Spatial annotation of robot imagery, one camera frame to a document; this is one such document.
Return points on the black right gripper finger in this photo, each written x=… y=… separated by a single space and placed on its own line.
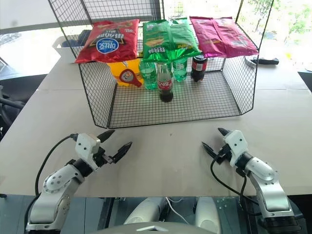
x=211 y=150
x=223 y=132

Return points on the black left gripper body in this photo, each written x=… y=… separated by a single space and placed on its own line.
x=100 y=157

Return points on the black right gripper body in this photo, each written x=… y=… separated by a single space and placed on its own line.
x=224 y=154

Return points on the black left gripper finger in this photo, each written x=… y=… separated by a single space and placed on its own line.
x=106 y=136
x=122 y=151

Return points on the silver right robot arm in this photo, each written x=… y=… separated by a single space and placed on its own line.
x=268 y=185

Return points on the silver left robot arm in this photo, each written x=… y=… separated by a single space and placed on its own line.
x=54 y=190

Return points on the dark plastic cola bottle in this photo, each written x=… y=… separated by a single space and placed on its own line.
x=198 y=68

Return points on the green plastic soda bottle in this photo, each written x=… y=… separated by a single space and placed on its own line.
x=180 y=70
x=149 y=78

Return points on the glass cola bottle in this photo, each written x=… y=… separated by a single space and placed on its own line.
x=165 y=85

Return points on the white rounded robot leg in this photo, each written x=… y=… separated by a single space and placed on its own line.
x=207 y=214
x=146 y=212

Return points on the yellow container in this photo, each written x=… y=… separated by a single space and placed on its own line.
x=115 y=70

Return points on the grey robot torso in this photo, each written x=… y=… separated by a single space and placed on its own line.
x=146 y=230

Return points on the red chip bag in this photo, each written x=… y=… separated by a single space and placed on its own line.
x=109 y=41

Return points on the purple chip bag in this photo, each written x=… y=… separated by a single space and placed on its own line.
x=221 y=36

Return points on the dark chair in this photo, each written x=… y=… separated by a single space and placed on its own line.
x=9 y=107

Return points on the white plastic bin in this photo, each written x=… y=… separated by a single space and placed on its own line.
x=61 y=46

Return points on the green chip bag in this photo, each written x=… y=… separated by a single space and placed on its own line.
x=165 y=41

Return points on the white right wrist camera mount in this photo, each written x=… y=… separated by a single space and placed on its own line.
x=236 y=146

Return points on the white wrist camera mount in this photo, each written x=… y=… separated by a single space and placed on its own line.
x=85 y=148
x=236 y=146

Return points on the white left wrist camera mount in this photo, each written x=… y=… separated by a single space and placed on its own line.
x=85 y=148

